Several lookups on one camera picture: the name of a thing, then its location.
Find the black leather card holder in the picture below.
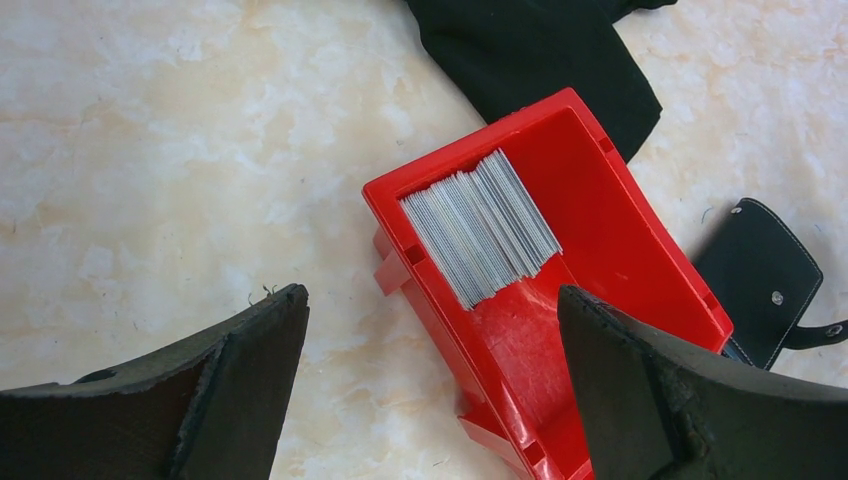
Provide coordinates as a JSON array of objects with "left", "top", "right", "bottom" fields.
[{"left": 692, "top": 197, "right": 847, "bottom": 370}]

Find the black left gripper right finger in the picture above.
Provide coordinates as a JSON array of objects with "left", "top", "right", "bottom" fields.
[{"left": 557, "top": 285, "right": 847, "bottom": 479}]

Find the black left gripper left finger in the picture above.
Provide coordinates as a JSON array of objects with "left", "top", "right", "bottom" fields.
[{"left": 1, "top": 284, "right": 310, "bottom": 479}]

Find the stack of silver cards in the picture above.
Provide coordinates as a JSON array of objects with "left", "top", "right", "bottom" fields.
[{"left": 400, "top": 149, "right": 563, "bottom": 310}]

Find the black cloth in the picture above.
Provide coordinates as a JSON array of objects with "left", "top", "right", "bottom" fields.
[{"left": 406, "top": 0, "right": 668, "bottom": 161}]

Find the red plastic bin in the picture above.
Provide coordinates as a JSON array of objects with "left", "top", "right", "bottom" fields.
[{"left": 363, "top": 88, "right": 733, "bottom": 479}]

